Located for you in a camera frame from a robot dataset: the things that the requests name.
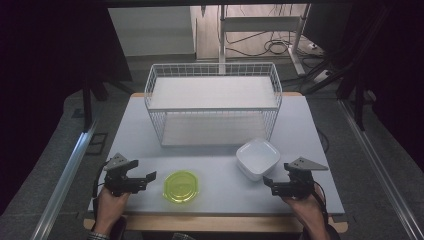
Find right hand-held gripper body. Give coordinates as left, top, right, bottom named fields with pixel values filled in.
left=271, top=156, right=330, bottom=201

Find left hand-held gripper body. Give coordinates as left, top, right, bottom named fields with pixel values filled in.
left=103, top=152, right=148, bottom=198

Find white square bowl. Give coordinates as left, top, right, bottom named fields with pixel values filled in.
left=235, top=138, right=282, bottom=183

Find green translucent bowl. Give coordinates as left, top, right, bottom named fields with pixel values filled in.
left=162, top=169, right=200, bottom=205

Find white wire shelf rack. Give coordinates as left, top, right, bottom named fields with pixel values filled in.
left=143, top=62, right=284, bottom=148

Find person's right hand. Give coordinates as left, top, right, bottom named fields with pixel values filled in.
left=281, top=185, right=330, bottom=235

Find person's left hand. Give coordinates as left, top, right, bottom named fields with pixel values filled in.
left=94, top=185, right=132, bottom=235

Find black floor socket plate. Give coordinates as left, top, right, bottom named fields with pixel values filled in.
left=85, top=132, right=110, bottom=156

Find black stand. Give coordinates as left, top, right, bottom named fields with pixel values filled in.
left=81, top=73, right=135, bottom=133
left=335, top=74, right=378, bottom=132

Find white power strip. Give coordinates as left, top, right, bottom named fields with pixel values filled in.
left=312, top=69, right=333, bottom=84

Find white cabinet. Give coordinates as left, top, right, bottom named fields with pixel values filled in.
left=107, top=5, right=198, bottom=58

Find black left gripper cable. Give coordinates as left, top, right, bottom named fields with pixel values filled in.
left=91, top=161, right=111, bottom=232

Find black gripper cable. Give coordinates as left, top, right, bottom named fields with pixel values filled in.
left=311, top=181, right=330, bottom=231
left=91, top=161, right=111, bottom=232

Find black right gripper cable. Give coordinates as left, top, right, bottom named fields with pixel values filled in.
left=311, top=181, right=330, bottom=231

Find thin black cable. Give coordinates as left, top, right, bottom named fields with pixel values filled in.
left=315, top=127, right=331, bottom=155

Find metal floor rail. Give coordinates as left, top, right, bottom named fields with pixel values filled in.
left=337, top=99, right=424, bottom=240
left=29, top=120, right=98, bottom=240

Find black floor cables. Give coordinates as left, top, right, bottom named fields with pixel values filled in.
left=224, top=30, right=323, bottom=58

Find white desk frame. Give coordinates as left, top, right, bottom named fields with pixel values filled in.
left=217, top=3, right=313, bottom=77

